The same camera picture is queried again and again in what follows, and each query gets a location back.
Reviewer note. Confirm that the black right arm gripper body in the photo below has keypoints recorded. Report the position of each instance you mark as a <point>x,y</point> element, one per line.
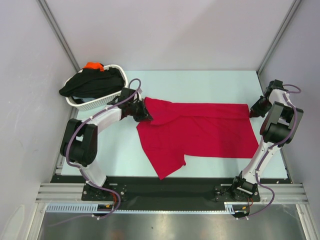
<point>258,109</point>

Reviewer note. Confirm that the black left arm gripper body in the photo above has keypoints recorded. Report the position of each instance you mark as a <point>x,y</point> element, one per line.
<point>137,110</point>

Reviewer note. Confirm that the red t shirt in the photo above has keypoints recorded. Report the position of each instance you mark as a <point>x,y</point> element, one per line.
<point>176,130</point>

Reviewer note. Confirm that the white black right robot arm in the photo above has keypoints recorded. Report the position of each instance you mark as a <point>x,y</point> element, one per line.
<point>281,120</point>

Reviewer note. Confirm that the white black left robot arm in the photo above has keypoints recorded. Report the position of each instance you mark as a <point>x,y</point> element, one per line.
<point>80,141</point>

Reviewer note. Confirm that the light blue t shirt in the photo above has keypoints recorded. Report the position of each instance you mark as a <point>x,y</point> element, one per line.
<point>80,100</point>

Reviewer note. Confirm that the black t shirt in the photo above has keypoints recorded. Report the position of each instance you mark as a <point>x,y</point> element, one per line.
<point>93,84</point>

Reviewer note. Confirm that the orange t shirt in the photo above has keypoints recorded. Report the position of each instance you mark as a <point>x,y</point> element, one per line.
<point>94,66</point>

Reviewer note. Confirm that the aluminium front rail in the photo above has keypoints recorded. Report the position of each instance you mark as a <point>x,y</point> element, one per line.
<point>81,193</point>

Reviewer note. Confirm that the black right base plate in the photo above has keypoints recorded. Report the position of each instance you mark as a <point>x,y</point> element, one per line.
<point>225,193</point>

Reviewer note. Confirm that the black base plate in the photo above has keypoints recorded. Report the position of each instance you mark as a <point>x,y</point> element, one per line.
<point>225,193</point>
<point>105,191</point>

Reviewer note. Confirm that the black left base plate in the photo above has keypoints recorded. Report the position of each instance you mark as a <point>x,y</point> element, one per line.
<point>105,191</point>

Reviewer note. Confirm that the right aluminium corner post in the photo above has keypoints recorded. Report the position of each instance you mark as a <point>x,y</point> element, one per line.
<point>279,35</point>

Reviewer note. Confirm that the aluminium corner post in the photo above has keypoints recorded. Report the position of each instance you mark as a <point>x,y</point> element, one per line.
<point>54,25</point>
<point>279,35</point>

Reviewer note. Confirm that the left aluminium corner post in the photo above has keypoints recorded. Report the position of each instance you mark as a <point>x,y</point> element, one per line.
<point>54,25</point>

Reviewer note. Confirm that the white slotted cable duct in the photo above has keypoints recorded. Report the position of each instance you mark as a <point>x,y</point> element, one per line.
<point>79,208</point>

